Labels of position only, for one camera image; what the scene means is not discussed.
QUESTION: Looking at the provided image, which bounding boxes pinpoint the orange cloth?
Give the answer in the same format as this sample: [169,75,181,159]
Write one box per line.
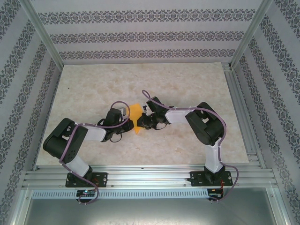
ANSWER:
[129,103,145,136]

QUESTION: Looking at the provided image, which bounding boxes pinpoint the grey metal sheet panel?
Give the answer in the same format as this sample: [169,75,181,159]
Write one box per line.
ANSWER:
[24,198,286,225]

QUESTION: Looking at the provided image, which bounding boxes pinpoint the small circuit board green light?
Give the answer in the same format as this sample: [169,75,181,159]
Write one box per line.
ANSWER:
[76,189,97,197]

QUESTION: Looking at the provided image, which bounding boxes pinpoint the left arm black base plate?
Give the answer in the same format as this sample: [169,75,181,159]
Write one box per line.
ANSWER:
[66,172,109,188]

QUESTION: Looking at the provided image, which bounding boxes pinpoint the long aluminium base rail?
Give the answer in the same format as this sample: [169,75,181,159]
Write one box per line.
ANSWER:
[22,165,278,189]

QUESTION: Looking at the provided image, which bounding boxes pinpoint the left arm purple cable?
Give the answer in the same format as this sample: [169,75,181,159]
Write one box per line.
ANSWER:
[58,100,131,207]

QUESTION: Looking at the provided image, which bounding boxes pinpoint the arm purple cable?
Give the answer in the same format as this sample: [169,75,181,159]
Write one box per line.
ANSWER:
[58,100,131,207]
[142,90,240,203]

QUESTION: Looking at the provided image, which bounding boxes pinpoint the slotted grey cable duct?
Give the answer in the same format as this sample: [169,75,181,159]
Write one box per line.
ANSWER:
[31,189,209,199]

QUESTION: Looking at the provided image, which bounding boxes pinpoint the aluminium side rail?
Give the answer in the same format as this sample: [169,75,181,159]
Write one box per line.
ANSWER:
[222,62,267,169]

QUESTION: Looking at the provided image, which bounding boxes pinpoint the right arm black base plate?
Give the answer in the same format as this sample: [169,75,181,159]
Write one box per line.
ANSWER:
[187,171,233,188]

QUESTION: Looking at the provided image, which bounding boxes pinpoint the small circuit board red wires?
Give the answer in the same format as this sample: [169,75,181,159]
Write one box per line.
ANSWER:
[208,188,224,200]

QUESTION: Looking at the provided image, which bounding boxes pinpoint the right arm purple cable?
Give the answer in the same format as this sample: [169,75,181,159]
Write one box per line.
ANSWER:
[142,90,240,203]

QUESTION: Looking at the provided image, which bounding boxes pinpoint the aluminium frame post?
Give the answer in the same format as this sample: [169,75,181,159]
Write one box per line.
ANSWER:
[21,0,65,68]
[231,0,274,70]
[6,186,32,225]
[266,167,295,225]

